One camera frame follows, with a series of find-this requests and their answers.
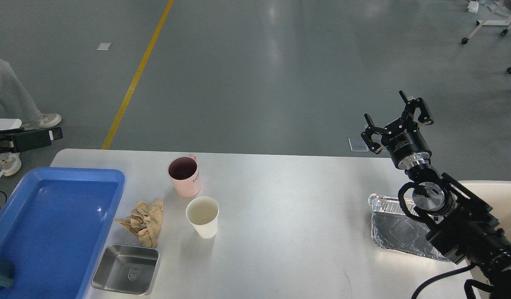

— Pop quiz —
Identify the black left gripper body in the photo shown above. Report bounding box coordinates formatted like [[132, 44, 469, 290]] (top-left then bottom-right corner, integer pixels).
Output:
[[0, 127, 63, 154]]

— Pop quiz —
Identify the square steel container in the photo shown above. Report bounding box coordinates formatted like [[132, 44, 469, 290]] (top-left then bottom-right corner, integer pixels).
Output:
[[91, 244, 160, 296]]

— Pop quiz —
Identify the pink mug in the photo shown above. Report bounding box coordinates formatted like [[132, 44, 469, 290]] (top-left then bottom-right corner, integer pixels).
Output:
[[167, 154, 201, 198]]

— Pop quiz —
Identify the aluminium foil tray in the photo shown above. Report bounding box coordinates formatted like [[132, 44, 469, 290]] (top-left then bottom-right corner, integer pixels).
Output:
[[368, 193, 449, 262]]

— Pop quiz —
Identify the white bin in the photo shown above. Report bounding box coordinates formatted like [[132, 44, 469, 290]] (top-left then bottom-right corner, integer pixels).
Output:
[[460, 180, 511, 242]]

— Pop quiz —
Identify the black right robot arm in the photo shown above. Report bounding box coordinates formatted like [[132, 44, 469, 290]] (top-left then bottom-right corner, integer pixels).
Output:
[[360, 91, 511, 299]]

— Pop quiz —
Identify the person in grey trousers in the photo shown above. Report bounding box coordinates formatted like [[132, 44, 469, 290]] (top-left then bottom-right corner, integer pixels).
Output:
[[0, 59, 62, 176]]

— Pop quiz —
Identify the blue plastic tray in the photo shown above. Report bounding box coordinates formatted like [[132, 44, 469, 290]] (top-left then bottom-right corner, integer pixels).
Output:
[[0, 167, 125, 299]]

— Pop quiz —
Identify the white side table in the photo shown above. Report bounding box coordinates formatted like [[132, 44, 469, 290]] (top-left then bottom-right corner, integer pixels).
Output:
[[0, 118, 22, 187]]

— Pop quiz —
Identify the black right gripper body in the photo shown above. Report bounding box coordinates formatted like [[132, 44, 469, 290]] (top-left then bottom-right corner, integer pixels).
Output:
[[381, 123, 432, 169]]

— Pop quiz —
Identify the white wheeled frame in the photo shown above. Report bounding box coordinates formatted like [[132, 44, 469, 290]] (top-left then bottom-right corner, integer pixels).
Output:
[[461, 0, 511, 45]]

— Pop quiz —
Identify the white paper cup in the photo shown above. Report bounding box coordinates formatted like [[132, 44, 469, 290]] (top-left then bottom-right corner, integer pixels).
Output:
[[186, 196, 220, 239]]

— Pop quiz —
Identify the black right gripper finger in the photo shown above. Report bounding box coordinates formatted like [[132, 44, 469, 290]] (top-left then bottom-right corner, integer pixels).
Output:
[[360, 113, 389, 154], [399, 90, 434, 130]]

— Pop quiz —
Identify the crumpled brown paper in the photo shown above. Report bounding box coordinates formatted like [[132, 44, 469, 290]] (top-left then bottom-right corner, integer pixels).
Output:
[[114, 199, 164, 248]]

